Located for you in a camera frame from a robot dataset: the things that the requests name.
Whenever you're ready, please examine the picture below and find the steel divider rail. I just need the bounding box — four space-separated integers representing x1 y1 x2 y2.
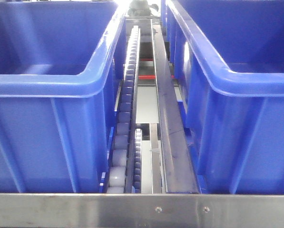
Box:
151 19 199 194

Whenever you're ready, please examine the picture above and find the blue plastic bin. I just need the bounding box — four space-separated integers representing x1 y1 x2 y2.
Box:
0 1 126 193
166 0 284 194

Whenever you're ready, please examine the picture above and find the right blue plastic bin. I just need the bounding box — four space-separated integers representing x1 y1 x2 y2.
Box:
166 0 284 194

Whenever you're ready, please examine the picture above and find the left blue plastic bin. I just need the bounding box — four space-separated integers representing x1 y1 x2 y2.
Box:
0 1 126 193

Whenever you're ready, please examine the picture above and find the white roller conveyor track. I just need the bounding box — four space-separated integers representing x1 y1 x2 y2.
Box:
105 26 142 194

